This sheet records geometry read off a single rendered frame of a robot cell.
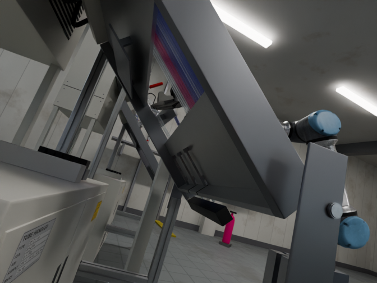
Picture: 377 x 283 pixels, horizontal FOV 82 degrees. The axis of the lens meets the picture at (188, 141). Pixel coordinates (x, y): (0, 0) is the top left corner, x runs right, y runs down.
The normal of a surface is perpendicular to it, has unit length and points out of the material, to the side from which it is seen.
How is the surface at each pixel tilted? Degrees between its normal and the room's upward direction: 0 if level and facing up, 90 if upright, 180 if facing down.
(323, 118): 83
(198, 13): 90
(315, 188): 90
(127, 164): 90
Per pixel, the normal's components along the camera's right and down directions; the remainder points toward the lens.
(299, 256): 0.22, -0.17
